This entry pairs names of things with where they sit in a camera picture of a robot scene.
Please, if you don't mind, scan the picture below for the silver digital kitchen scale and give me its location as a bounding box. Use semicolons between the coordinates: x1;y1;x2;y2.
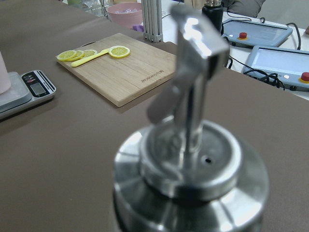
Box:
0;70;56;120

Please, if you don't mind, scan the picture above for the lemon slice toy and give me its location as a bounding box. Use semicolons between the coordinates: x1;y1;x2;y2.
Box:
108;45;130;58
56;50;77;61
82;49;98;58
68;50;85;61

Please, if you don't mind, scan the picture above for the yellow plastic knife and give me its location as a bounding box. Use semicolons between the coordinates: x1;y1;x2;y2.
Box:
71;48;109;68

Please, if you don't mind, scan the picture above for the blue teach pendant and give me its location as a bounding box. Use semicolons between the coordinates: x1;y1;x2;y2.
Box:
243;46;309;91
222;19;293;47

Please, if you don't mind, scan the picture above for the pink plastic cup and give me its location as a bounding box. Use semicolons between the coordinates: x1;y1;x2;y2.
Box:
0;53;11;94

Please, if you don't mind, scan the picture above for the purple cloth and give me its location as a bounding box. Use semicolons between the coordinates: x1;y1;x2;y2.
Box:
132;24;144;32

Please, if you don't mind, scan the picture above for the person in grey jacket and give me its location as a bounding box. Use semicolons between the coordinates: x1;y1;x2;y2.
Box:
222;0;265;18

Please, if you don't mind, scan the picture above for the bamboo cutting board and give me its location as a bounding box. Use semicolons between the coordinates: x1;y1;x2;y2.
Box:
60;33;176;107

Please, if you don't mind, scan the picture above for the clear glass sauce bottle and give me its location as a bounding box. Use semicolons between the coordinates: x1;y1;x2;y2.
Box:
113;5;269;232

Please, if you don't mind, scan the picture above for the pink bowl with ice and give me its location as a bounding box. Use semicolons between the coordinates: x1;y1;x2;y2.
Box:
107;2;143;29

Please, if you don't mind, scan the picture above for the black water bottle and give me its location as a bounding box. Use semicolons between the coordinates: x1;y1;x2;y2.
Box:
202;0;224;35

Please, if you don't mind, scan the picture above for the aluminium frame post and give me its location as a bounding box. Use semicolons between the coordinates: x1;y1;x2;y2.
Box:
141;0;163;43

